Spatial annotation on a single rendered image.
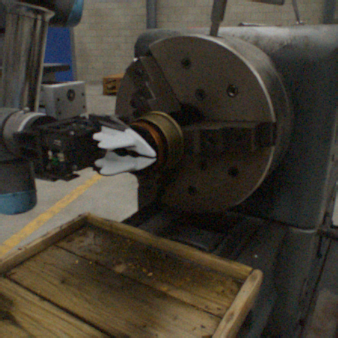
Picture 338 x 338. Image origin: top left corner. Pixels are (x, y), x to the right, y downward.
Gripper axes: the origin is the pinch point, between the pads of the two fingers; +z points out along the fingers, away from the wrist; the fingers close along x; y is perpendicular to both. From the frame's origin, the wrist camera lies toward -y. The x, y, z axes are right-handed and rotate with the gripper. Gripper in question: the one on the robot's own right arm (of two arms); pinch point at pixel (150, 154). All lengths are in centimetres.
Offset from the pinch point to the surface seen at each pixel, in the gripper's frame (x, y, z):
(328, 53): 12.3, -31.0, 15.3
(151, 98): 5.8, -8.9, -6.0
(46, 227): -108, -95, -159
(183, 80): 8.2, -15.0, -3.7
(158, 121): 3.5, -4.3, -1.5
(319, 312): -54, -49, 20
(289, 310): -42, -31, 15
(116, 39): 21, -848, -737
